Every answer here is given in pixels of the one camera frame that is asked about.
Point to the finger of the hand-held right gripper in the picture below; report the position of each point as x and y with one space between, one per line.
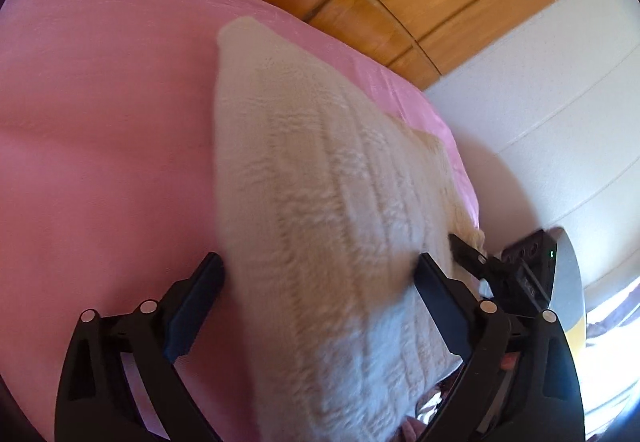
465 249

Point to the white knitted sweater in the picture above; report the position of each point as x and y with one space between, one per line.
320 202

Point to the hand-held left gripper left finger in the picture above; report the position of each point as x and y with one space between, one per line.
197 302

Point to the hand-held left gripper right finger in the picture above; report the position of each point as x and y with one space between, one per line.
440 302

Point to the pink bedspread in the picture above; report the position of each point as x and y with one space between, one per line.
110 122

